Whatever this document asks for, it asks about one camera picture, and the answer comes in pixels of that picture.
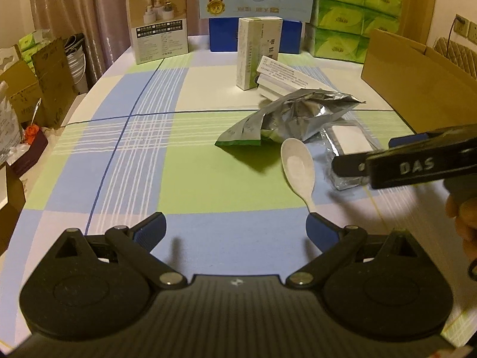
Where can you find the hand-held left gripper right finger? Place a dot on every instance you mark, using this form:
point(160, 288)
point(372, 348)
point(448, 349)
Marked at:
point(316, 230)

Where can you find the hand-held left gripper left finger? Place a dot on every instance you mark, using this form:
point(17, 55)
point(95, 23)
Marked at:
point(153, 228)

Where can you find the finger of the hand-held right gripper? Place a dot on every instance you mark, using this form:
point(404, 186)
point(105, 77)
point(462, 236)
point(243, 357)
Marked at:
point(348, 166)
point(410, 141)

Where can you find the clear-wrapped white pad packet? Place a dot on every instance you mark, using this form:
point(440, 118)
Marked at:
point(348, 138)

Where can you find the plaid cloth desktop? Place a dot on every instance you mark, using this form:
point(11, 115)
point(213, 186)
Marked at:
point(149, 156)

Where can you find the person's right hand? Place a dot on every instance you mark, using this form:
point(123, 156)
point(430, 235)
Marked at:
point(467, 227)

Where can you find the white plastic spoon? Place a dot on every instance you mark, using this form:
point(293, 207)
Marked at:
point(296, 164)

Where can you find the large open cardboard box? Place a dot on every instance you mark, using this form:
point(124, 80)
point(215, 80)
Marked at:
point(410, 82)

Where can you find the silver foil bag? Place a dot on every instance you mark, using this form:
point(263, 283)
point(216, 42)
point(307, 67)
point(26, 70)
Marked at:
point(290, 115)

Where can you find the beige quilted chair back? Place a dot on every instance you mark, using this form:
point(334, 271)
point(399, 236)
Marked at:
point(452, 54)

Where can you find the white flat carton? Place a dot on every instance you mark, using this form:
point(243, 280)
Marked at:
point(287, 74)

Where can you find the green tissue multipack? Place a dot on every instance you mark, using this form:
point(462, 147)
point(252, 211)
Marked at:
point(346, 15)

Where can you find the dark red box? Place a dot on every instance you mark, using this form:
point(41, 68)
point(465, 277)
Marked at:
point(31, 153)

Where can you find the green and white medicine box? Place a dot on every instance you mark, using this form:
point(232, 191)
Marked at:
point(248, 52)

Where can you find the crinkled clear plastic bag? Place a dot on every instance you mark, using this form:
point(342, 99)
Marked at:
point(7, 123)

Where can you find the brown cardboard box with flap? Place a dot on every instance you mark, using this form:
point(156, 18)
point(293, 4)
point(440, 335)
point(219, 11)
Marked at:
point(52, 78)

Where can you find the dark blue box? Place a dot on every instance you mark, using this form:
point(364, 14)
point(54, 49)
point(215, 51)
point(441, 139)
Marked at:
point(223, 33)

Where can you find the beige product box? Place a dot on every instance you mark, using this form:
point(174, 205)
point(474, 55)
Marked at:
point(156, 22)

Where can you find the small green tissue pack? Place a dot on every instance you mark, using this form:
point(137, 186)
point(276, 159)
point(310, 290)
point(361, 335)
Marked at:
point(31, 44)

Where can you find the beige curtain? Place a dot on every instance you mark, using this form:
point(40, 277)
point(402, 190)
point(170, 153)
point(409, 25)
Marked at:
point(100, 7)

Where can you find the wall socket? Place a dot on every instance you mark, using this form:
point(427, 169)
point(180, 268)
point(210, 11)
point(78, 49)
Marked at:
point(465, 26)

